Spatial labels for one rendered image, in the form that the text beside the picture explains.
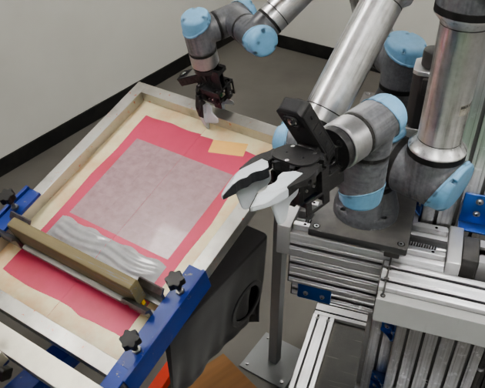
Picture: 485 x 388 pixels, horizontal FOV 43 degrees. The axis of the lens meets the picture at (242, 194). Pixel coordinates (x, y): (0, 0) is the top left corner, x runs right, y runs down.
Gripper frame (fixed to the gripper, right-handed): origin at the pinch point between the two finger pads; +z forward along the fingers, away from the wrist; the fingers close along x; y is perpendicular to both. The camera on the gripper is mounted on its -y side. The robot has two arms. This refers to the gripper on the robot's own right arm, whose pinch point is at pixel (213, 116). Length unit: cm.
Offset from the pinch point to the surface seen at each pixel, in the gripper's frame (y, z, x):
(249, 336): -4, 129, -8
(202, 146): 3.3, 1.1, -10.6
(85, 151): -25.2, -1.5, -28.3
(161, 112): -16.6, 1.0, -4.3
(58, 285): -3, 2, -64
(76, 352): 16, -2, -76
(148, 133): -14.7, 1.1, -12.9
